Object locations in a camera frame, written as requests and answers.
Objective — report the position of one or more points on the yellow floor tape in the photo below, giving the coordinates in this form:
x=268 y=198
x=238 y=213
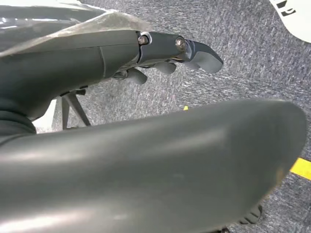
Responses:
x=302 y=168

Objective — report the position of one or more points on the black metal frame legs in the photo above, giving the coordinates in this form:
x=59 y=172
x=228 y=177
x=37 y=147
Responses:
x=66 y=111

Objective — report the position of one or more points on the white shell with black lettering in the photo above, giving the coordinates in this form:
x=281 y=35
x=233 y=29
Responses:
x=297 y=19

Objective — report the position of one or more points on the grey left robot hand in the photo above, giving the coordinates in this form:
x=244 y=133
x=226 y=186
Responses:
x=72 y=64

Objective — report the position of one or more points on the ribbed grey left arm sleeve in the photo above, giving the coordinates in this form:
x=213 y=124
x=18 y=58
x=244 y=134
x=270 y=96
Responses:
x=14 y=125

